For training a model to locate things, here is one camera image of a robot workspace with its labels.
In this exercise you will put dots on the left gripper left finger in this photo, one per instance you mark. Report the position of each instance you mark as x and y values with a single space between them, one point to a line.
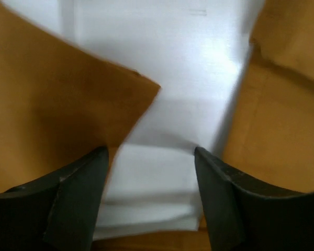
57 211

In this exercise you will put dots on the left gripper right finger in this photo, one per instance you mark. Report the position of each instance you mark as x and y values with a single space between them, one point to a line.
245 213

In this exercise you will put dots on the brown trousers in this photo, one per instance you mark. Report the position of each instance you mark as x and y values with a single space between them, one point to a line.
58 103

